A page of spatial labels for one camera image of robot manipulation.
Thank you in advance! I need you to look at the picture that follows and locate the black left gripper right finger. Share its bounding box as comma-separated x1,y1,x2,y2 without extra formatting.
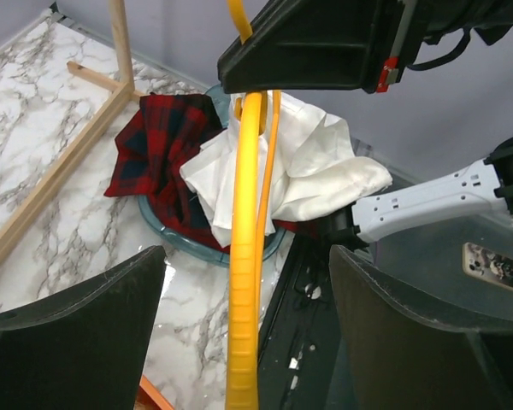
329,245,513,409

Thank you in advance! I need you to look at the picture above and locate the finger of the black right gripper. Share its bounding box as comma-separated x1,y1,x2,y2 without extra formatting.
217,0,404,93

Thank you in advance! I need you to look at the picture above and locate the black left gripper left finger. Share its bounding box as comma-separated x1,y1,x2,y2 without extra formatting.
0,246,166,409

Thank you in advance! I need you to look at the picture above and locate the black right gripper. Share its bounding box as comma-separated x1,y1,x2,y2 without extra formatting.
378,1,513,92

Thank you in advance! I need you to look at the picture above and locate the yellow plastic hanger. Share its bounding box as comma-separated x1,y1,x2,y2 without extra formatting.
225,0,283,410

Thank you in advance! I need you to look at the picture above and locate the white skirt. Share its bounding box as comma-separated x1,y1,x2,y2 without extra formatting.
180,93,392,248

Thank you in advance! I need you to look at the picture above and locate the red plaid skirt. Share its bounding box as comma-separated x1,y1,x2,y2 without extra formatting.
103,93,320,254

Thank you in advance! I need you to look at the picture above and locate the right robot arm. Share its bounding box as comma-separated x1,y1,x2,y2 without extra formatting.
217,1,513,249

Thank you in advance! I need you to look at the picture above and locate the orange plastic bin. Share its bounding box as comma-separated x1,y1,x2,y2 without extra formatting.
133,376,174,410

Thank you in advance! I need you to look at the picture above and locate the blue transparent tray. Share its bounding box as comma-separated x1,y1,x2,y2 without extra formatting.
138,85,286,267

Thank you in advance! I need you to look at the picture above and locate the wooden clothes rack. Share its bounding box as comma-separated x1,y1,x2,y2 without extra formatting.
0,1,140,266

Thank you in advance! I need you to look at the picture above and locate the smartphone with patterned case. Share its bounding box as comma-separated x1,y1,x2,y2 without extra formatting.
462,243,513,291

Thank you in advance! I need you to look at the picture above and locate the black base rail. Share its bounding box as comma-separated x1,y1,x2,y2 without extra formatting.
258,236,358,409

